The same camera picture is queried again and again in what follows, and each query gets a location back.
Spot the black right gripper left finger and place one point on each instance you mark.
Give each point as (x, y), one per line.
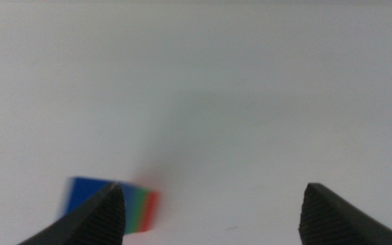
(94, 224)

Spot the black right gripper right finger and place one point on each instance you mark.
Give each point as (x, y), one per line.
(332, 221)

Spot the blue cube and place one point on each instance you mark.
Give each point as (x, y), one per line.
(83, 192)

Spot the green cube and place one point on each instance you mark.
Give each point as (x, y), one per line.
(136, 211)

